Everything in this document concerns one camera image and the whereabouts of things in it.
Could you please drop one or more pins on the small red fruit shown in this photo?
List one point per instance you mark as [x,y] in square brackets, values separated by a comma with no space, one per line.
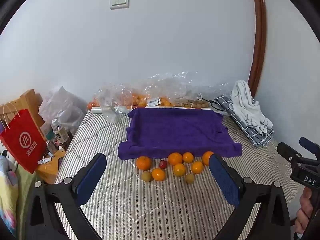
[163,164]

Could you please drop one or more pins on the small yellow-green fruit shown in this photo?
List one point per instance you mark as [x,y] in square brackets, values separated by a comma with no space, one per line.
[146,176]
[189,178]

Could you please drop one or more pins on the pastel printed blanket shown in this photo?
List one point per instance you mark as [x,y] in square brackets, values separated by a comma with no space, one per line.
[7,192]

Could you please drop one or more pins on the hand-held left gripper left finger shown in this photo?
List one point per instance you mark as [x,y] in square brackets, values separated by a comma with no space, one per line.
[92,180]

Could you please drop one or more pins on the small orange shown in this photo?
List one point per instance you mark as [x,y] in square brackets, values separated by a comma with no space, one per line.
[188,157]

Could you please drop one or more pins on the grey plastic bag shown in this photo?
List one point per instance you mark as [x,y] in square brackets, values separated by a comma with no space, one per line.
[62,105]

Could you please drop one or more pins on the large orange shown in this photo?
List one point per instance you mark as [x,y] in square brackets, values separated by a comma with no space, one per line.
[175,159]

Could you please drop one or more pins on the wooden door frame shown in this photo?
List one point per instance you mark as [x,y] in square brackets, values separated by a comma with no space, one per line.
[260,30]

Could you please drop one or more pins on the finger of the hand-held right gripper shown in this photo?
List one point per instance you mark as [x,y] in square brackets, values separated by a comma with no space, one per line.
[287,151]
[308,145]

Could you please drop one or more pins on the clear water bottle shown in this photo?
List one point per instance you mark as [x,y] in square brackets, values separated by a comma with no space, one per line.
[59,132]

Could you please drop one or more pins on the white light switch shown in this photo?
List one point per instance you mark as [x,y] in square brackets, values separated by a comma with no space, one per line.
[119,1]

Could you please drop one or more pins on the person's right hand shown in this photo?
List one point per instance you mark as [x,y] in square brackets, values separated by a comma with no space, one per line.
[306,207]

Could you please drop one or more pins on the clear bag of oranges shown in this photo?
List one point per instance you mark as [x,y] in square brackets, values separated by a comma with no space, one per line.
[150,100]

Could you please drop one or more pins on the wooden bedside table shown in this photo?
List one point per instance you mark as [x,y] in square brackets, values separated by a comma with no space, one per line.
[50,171]

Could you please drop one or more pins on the red paper bag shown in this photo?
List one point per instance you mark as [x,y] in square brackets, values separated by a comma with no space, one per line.
[22,142]

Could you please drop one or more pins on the clear bag of brown longans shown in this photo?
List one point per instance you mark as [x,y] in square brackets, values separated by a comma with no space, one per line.
[195,103]

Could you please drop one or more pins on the blue checkered cloth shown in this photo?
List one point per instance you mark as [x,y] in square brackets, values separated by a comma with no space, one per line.
[257,137]

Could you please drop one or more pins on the purple towel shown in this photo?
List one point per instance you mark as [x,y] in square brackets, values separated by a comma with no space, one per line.
[175,130]

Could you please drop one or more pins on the plastic wrap roll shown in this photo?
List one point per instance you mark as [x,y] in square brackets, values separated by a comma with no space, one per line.
[100,110]

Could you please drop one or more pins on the striped bed sheet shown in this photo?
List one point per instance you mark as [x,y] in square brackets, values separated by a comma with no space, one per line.
[150,205]

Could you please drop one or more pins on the white striped towel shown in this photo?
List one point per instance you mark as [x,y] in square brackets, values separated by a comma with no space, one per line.
[245,102]

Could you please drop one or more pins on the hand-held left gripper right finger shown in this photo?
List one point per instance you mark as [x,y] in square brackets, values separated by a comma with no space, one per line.
[223,180]

